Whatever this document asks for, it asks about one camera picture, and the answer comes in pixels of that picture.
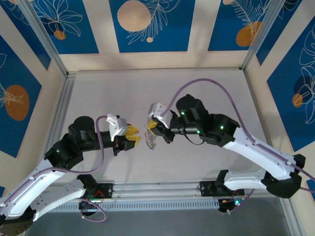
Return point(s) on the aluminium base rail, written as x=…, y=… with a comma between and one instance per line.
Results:
x=157, y=190

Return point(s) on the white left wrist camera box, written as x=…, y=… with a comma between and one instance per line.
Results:
x=118, y=126

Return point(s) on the aluminium frame post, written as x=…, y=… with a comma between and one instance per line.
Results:
x=264, y=35
x=41, y=37

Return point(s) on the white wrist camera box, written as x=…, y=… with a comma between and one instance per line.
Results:
x=158, y=113
x=118, y=126

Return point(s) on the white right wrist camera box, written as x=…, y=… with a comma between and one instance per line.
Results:
x=158, y=113

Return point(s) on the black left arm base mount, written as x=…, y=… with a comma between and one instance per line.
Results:
x=105, y=190

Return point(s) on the clear plastic bag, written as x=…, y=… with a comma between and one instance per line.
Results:
x=151, y=140

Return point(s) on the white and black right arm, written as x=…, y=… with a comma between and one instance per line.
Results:
x=261, y=152

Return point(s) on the aluminium side rail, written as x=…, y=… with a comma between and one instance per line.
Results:
x=65, y=98

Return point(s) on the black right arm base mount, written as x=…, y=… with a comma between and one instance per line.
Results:
x=208, y=188

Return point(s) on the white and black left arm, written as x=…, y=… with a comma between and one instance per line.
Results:
x=41, y=186

